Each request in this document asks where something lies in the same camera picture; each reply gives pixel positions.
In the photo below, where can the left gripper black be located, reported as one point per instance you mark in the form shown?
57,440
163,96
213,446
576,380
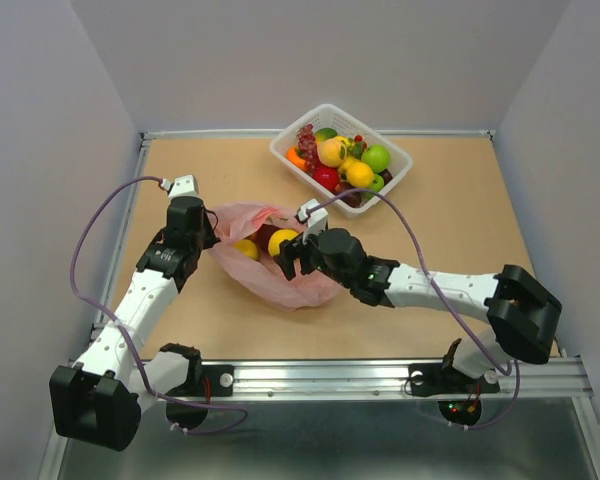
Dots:
210,238

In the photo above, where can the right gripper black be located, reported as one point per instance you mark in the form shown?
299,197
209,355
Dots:
289,250

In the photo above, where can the yellow round fruit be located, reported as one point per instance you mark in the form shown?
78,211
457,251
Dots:
248,248
277,238

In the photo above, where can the pink plastic bag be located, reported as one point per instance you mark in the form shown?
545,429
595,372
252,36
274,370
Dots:
263,277

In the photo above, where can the dark red apple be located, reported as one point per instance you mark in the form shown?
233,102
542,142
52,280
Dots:
263,236

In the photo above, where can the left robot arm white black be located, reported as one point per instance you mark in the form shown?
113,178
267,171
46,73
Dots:
101,398

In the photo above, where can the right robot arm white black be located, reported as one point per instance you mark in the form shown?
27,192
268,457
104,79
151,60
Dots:
522,315

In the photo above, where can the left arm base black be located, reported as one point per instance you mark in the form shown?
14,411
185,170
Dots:
213,381

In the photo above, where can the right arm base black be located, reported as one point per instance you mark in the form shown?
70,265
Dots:
430,379

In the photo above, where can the yellow round fruit in bag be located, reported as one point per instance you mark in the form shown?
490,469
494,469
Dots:
248,248

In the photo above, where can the dark purple plum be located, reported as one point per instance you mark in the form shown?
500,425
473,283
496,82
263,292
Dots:
348,194

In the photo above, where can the orange tangerine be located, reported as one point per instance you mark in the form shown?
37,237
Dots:
296,159

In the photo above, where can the yellow bell pepper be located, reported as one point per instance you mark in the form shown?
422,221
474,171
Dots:
347,163

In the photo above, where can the small green apple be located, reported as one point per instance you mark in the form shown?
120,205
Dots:
377,183

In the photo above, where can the purple grape bunch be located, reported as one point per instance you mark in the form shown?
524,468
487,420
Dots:
307,147

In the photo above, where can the small dark plum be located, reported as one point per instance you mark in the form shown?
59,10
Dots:
386,176

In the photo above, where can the green yellow mango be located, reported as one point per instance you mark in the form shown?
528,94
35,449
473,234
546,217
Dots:
324,134

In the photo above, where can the red cherries with leaves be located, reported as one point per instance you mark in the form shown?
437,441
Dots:
356,146

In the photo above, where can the large green apple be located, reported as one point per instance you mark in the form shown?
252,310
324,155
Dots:
377,157

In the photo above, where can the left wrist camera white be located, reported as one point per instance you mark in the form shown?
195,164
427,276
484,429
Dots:
184,186

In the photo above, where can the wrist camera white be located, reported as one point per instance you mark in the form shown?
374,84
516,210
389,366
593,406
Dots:
314,217
184,186

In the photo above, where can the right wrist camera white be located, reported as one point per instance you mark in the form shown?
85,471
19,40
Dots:
314,217

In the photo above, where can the aluminium front rail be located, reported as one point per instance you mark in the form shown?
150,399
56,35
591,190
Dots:
366,380

